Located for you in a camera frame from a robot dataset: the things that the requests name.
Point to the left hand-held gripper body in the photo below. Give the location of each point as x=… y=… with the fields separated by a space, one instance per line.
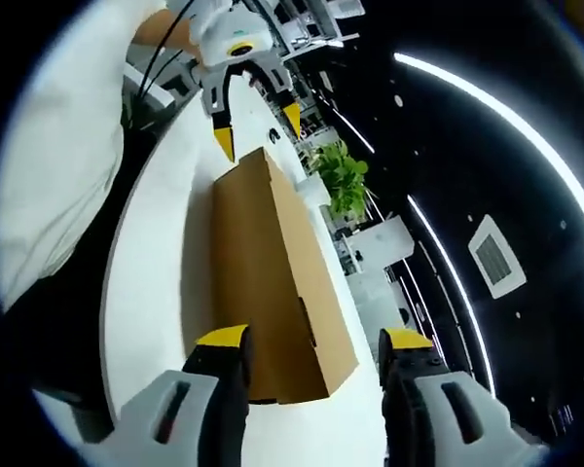
x=219 y=34

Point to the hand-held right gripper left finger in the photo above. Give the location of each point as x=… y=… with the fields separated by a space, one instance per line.
x=190 y=413

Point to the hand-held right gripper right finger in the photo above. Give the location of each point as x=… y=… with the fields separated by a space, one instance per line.
x=428 y=413

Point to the brown cardboard shoe box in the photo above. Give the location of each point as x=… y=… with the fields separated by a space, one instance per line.
x=263 y=272

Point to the small black clip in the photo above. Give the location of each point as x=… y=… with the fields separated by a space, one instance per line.
x=273 y=135

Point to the potted green plant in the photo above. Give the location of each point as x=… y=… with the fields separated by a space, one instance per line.
x=343 y=180

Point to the ceiling light strip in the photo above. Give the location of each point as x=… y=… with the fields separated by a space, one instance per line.
x=516 y=126
x=448 y=272

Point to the white ceiling air vent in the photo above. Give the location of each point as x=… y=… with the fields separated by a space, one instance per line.
x=496 y=258

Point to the white desk partition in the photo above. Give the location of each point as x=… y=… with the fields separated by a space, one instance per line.
x=384 y=243

